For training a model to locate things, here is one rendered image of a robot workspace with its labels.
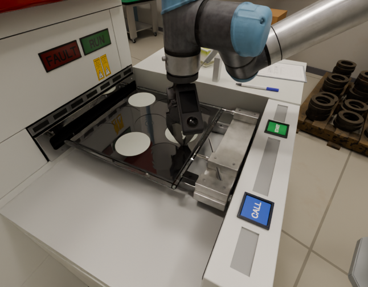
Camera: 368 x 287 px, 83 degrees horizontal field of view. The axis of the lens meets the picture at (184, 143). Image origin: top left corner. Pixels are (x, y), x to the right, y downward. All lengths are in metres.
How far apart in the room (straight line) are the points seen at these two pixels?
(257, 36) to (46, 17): 0.50
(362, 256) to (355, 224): 1.19
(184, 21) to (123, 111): 0.43
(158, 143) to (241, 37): 0.36
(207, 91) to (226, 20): 0.43
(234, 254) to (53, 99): 0.59
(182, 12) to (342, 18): 0.30
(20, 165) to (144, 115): 0.37
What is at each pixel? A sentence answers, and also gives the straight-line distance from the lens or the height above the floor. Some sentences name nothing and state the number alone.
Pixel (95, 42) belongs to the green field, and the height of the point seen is 1.10.
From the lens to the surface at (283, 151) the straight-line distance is 0.54.
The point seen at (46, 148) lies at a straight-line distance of 0.70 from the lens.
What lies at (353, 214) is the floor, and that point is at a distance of 1.87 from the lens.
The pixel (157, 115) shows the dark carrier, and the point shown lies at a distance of 0.71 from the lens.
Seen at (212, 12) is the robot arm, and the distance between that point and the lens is 0.39.
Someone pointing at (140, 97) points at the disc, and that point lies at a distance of 0.82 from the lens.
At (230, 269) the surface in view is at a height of 0.96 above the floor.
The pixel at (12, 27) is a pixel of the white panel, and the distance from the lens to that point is 0.63.
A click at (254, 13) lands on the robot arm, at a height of 1.24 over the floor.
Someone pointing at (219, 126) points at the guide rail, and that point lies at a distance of 0.75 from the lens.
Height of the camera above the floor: 1.31
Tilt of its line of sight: 43 degrees down
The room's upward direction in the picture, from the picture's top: straight up
